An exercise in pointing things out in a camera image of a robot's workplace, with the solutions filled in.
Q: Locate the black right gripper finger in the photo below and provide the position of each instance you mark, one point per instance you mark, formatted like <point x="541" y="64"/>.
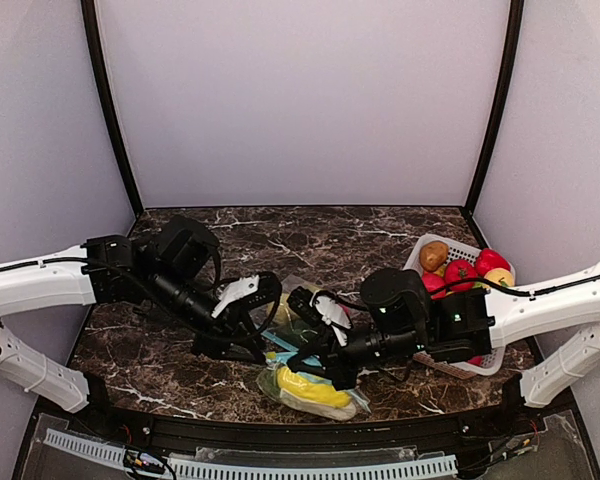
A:
<point x="304" y="378"/>
<point x="318" y="348"/>

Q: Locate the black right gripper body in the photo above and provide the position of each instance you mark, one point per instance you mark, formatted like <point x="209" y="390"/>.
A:
<point x="337" y="356"/>

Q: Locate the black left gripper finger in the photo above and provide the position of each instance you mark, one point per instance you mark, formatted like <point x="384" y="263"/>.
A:
<point x="233" y="353"/>
<point x="255" y="341"/>

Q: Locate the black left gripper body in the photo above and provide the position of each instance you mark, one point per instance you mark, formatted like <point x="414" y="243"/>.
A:
<point x="225" y="325"/>

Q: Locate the small clear zip bag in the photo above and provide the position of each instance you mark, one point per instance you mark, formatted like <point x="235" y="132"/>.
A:
<point x="310" y="387"/>

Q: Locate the white toy radish green leaves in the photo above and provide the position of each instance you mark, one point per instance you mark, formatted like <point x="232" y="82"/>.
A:
<point x="320" y="407"/>

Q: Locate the large clear zip bag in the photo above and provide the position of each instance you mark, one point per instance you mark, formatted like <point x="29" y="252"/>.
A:
<point x="293" y="336"/>

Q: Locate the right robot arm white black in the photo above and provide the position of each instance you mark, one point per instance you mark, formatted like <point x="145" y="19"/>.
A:
<point x="407" y="319"/>

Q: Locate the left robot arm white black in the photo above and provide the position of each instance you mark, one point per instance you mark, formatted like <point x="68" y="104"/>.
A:
<point x="178" y="270"/>

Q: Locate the red toy fruit left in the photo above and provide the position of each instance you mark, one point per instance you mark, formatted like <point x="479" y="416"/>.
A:
<point x="434" y="284"/>

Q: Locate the red toy fruit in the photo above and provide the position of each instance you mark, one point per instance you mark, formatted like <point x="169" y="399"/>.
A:
<point x="475" y="360"/>
<point x="434" y="284"/>

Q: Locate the red toy fruit front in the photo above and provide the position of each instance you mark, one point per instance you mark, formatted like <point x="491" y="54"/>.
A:
<point x="475" y="360"/>

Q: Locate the brown toy potato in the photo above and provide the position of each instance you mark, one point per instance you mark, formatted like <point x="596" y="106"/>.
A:
<point x="433" y="255"/>

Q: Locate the white plastic basket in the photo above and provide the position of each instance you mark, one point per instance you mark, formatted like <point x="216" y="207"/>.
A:
<point x="458" y="329"/>

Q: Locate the red toy bell pepper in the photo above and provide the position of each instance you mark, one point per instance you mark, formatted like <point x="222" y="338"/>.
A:
<point x="488" y="260"/>

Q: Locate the yellow toy pear with leaf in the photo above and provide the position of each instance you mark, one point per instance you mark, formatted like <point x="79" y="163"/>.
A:
<point x="500" y="276"/>

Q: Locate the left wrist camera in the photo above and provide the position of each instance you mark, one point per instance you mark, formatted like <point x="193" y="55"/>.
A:
<point x="249" y="292"/>

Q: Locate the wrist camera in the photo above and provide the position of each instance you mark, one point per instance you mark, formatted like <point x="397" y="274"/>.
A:
<point x="249" y="292"/>
<point x="319" y="309"/>

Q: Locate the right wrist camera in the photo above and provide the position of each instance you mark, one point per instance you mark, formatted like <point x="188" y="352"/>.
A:
<point x="319" y="309"/>

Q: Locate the black front rail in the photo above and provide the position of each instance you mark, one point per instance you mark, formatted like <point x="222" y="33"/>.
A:
<point x="451" y="432"/>

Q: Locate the white slotted cable duct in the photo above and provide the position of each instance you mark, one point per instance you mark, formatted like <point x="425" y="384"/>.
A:
<point x="225" y="464"/>

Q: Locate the black corner frame post left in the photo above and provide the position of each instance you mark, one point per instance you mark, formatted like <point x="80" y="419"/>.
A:
<point x="108" y="109"/>

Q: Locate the black corner frame post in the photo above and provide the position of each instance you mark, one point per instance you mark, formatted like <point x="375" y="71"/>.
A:
<point x="505" y="74"/>
<point x="108" y="109"/>

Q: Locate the black corner frame post right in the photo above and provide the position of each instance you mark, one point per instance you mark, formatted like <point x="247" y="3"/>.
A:
<point x="505" y="74"/>

